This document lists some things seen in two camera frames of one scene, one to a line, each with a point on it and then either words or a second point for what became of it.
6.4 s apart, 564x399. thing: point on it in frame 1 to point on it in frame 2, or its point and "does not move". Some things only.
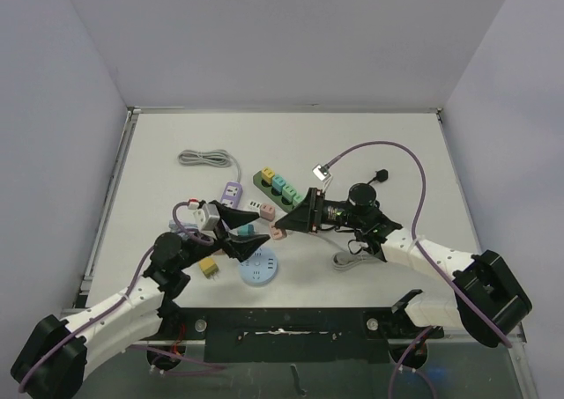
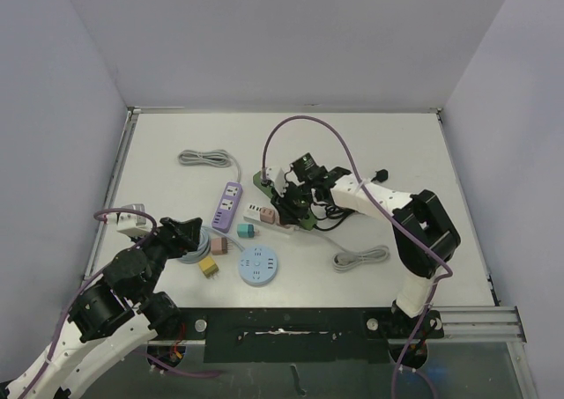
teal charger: x=245 y=231 does not move
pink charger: x=267 y=211 does not move
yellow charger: x=208 y=267 does not move
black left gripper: x=235 y=246 to x=187 y=239
